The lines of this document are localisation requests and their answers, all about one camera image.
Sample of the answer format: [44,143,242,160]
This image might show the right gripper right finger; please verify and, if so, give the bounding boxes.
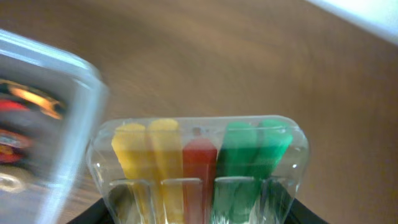
[284,199,328,224]

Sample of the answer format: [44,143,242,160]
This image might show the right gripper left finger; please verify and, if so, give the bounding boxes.
[67,198,114,224]

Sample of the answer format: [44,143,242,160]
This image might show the clear pack of markers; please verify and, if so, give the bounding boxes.
[86,115,310,223]

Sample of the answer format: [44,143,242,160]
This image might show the orange black needle-nose pliers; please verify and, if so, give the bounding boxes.
[1,79,67,120]

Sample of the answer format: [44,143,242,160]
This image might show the red black cutting pliers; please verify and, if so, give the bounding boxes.
[1,100,32,164]

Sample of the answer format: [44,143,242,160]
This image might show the clear plastic container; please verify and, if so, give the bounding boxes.
[1,30,108,223]

